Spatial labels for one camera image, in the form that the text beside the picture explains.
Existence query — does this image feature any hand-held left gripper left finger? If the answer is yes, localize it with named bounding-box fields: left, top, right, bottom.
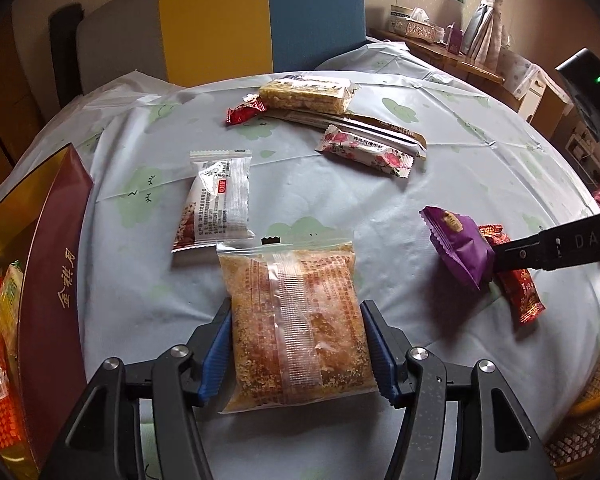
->
left=40, top=297, right=233, bottom=480

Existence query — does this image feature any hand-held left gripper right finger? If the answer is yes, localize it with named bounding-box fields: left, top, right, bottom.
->
left=360, top=300, right=561, bottom=480

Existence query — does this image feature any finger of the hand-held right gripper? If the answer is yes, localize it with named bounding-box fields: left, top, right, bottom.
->
left=489, top=231, right=549, bottom=273

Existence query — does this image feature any red gold snack packet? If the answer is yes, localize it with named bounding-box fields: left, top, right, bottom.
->
left=477, top=224, right=546, bottom=327

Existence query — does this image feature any purple snack packet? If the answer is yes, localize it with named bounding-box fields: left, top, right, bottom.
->
left=420, top=206, right=496, bottom=292

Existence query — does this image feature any orange brittle snack packet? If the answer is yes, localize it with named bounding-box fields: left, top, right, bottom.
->
left=216, top=240, right=381, bottom=415

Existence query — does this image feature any white printed snack packet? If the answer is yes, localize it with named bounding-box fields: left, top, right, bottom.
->
left=171, top=150, right=257, bottom=267

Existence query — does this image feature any maroon gift box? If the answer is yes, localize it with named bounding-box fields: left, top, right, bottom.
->
left=0, top=142, right=96, bottom=480

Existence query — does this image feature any small red candy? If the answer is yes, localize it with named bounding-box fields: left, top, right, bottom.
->
left=225, top=94, right=268, bottom=127

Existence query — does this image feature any clear puffed rice bar packet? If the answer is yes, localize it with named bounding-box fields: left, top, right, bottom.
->
left=257, top=76, right=356, bottom=113

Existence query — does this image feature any white shelf unit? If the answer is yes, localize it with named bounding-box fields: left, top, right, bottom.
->
left=562, top=125, right=600, bottom=186

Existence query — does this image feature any white wooden box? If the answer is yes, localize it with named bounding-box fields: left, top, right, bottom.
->
left=517, top=67, right=575, bottom=123

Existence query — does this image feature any pale blue cloud tablecloth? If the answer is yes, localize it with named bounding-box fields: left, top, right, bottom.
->
left=0, top=40, right=600, bottom=480

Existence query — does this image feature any rose print candy packet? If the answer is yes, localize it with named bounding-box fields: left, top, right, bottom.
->
left=315, top=127, right=415, bottom=180

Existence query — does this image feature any white dotted bag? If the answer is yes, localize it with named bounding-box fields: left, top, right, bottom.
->
left=500, top=50, right=546, bottom=96

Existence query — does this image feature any wicker stool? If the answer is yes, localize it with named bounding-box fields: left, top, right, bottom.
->
left=545, top=355, right=600, bottom=480

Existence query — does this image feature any wooden side desk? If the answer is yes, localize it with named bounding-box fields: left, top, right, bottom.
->
left=370, top=27, right=506, bottom=86

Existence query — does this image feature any yellow green snack packet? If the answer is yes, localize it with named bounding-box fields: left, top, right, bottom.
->
left=0, top=260, right=23, bottom=376

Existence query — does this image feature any orange checked snack packet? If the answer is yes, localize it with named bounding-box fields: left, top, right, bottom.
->
left=0, top=280, right=36, bottom=453

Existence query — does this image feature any small pink box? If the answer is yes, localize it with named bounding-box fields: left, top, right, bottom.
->
left=447, top=22, right=465, bottom=56

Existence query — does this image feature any floral curtain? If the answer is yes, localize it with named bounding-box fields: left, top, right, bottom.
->
left=462, top=0, right=511, bottom=68

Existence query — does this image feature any white patterned tissue box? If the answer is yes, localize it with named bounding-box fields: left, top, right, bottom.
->
left=387, top=7, right=443, bottom=43

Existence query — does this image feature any wooden wardrobe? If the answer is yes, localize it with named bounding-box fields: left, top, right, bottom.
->
left=0, top=10, right=48, bottom=196

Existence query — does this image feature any grey yellow blue chair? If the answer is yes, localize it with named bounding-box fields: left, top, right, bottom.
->
left=12, top=0, right=366, bottom=96

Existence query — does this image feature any black chair frame bar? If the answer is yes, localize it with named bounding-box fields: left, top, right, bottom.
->
left=49, top=4, right=83, bottom=111

